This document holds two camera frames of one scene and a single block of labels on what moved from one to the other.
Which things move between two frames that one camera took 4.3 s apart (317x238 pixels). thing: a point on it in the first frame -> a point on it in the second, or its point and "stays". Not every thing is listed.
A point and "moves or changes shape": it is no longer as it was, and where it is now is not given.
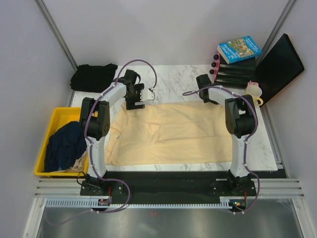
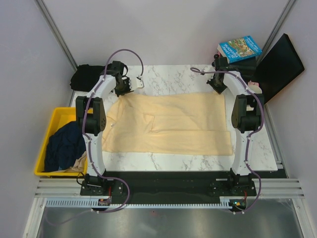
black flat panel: x=281 y=65 stays
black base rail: x=141 y=184 stays
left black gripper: x=131 y=104 -> x=128 y=90
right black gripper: x=215 y=102 -> x=219 y=90
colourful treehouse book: x=242 y=47 stays
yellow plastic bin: x=64 y=116 stays
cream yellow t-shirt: x=195 y=132 moves or changes shape
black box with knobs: x=237 y=74 stays
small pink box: x=251 y=83 stays
